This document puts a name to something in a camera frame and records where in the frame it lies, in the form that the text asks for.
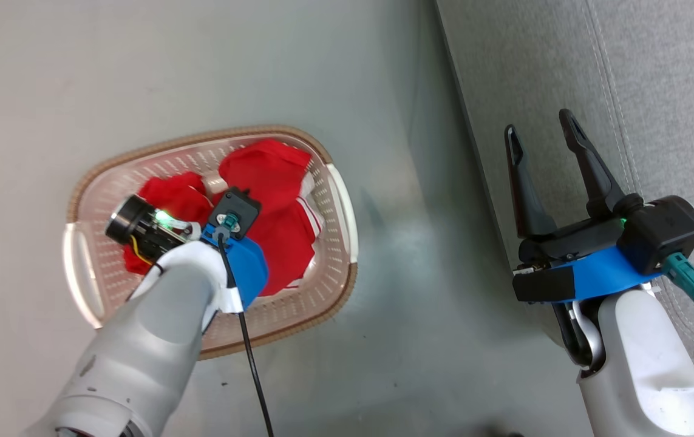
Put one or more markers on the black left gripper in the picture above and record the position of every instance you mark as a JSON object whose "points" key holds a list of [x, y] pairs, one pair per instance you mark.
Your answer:
{"points": [[140, 233]]}

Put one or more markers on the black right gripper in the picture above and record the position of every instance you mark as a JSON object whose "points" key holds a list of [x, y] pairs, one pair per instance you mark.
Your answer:
{"points": [[571, 240]]}

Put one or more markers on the red garment with white stripes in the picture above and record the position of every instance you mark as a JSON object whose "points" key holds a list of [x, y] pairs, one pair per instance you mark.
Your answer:
{"points": [[274, 206]]}

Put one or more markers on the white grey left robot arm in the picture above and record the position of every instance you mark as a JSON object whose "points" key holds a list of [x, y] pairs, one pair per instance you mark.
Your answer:
{"points": [[140, 340]]}

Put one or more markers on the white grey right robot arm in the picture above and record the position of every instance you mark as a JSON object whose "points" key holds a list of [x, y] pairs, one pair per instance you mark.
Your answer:
{"points": [[638, 364]]}

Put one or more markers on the beige plastic laundry basket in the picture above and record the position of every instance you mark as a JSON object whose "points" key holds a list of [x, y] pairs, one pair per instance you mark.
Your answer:
{"points": [[322, 285]]}

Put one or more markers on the grey fabric sofa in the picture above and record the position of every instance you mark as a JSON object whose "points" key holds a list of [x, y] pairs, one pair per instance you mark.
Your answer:
{"points": [[656, 91]]}

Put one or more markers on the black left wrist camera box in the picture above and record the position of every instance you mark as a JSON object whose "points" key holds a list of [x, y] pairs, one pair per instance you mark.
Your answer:
{"points": [[234, 212]]}

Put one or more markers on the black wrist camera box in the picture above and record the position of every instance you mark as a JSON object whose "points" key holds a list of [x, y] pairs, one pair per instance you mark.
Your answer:
{"points": [[234, 212], [662, 233]]}

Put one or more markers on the blue right camera mount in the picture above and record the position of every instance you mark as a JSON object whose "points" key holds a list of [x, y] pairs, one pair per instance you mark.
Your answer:
{"points": [[608, 276]]}

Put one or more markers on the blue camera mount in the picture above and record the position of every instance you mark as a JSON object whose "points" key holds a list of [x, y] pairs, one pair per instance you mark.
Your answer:
{"points": [[248, 264], [608, 276]]}

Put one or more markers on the blue left camera mount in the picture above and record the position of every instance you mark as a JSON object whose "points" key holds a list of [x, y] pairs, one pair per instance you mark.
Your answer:
{"points": [[248, 264]]}

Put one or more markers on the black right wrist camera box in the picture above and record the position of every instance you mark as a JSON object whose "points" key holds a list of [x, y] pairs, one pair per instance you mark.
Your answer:
{"points": [[662, 233]]}

